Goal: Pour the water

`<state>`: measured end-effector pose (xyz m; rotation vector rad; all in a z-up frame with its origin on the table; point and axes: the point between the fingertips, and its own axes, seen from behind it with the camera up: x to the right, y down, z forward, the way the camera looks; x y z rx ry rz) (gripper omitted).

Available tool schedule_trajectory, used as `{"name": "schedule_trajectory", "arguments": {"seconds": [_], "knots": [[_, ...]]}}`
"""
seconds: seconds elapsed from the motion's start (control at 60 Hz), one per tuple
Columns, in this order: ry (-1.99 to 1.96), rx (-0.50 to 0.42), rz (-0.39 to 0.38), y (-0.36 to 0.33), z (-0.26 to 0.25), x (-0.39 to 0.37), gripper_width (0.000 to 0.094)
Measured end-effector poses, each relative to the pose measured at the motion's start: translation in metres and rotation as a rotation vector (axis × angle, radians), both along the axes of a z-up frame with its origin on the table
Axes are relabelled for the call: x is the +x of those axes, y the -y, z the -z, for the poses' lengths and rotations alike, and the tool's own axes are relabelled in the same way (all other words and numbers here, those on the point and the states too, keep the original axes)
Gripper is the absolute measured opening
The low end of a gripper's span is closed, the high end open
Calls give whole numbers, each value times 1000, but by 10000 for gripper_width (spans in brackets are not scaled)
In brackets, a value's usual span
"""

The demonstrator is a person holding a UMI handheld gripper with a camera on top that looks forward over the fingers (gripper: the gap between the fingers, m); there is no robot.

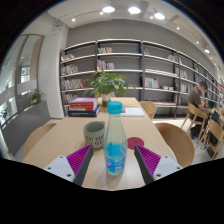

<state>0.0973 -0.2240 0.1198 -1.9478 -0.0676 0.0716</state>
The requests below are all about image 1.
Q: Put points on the grey wall shelf unit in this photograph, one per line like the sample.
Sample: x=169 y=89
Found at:
x=156 y=66

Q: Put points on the ceiling spot lights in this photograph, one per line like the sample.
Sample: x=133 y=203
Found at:
x=134 y=10

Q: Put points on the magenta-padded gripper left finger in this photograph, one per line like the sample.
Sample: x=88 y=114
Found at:
x=61 y=166

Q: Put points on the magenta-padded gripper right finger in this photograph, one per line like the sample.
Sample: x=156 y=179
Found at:
x=164 y=166

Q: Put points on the dark blue book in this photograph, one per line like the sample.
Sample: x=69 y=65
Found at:
x=83 y=113

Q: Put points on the white open magazine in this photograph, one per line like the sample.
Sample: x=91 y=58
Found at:
x=133 y=111

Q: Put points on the small potted plant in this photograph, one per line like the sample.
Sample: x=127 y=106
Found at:
x=35 y=96

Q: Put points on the grey-green patterned mug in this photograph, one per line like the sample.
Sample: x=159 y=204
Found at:
x=94 y=135

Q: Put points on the round-backed wooden chair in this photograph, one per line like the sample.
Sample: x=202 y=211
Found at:
x=178 y=140
x=36 y=136
x=149 y=108

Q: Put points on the person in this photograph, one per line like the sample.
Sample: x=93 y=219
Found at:
x=195 y=98

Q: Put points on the slatted wooden chair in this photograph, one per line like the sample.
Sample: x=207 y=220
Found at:
x=215 y=131
x=193 y=113

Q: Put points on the flat round red coaster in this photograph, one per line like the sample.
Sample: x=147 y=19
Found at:
x=133 y=142

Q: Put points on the red book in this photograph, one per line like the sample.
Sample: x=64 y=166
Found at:
x=81 y=107

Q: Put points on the clear bottle with teal cap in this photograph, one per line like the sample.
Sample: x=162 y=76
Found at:
x=115 y=153

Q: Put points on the leafy green potted plant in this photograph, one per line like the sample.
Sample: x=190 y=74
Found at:
x=106 y=85

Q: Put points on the pink book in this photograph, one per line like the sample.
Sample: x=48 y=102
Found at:
x=83 y=100

